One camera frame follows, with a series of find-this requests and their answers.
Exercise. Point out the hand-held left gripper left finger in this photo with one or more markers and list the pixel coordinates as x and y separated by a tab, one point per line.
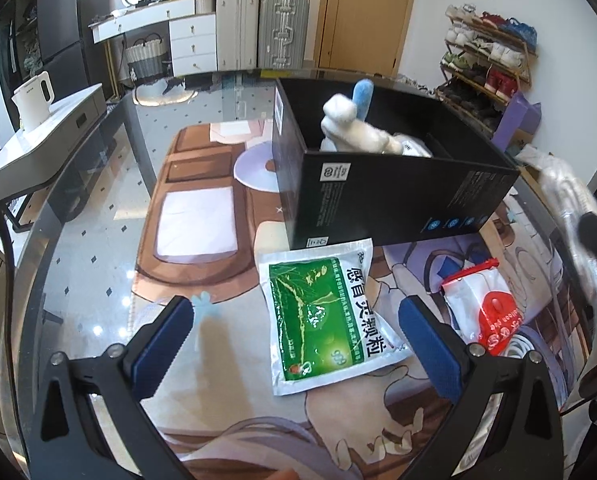
161	350

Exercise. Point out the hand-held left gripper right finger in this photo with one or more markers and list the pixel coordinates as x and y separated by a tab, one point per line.
433	350

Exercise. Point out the green white medicine packet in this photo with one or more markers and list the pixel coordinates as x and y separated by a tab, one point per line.
323	315

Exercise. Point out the black cardboard box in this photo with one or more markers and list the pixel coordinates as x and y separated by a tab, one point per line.
388	200

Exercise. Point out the white blue plush toy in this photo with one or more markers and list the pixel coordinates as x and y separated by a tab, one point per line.
353	125

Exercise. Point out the person's left hand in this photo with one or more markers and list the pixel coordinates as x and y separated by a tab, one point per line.
278	475

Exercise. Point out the clear zip bag red seal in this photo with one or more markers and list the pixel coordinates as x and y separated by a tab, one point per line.
483	310

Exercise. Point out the cartoon printed table mat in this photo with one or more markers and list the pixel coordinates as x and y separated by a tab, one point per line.
198	220

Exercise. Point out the purple bag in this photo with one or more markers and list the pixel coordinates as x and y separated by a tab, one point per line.
515	120

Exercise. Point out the wooden shoe rack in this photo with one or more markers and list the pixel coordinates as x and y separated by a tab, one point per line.
483	70

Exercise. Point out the white side table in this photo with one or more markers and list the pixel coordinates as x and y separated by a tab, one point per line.
43	145

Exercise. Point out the white electric kettle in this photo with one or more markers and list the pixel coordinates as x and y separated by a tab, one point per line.
33	102

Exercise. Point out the woven grey basket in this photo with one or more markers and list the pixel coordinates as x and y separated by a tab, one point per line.
146	60

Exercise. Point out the white vanity desk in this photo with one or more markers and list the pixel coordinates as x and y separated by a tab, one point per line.
193	40

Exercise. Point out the wooden door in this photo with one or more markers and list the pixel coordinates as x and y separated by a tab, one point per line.
368	20

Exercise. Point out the white suitcase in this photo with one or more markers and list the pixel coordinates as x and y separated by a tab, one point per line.
237	30

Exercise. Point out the dark grey fridge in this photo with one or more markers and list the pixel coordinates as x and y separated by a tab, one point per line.
73	25

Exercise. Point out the dark glass cabinet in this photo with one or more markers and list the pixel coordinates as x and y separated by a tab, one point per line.
18	40

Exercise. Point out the silver suitcase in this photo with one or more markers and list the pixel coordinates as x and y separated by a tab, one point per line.
283	30

